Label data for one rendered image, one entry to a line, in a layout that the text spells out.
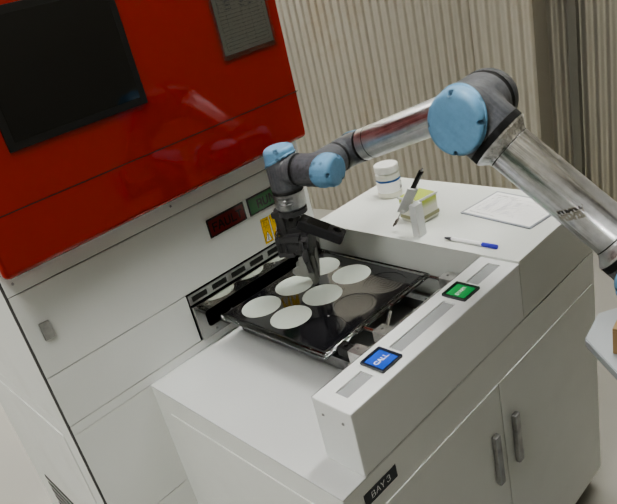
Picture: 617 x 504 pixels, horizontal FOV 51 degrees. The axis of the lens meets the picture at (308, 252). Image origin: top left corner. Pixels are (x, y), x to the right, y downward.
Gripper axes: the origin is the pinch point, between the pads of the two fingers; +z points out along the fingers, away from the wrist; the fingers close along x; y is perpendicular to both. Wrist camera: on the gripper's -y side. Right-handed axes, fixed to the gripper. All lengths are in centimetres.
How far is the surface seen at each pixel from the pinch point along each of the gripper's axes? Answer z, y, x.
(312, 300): 1.3, -0.1, 8.1
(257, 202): -19.0, 14.1, -8.7
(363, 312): 1.4, -13.8, 14.9
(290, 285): 1.2, 7.7, -0.1
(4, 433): 91, 180, -45
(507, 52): -8, -53, -195
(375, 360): -5.1, -21.5, 41.9
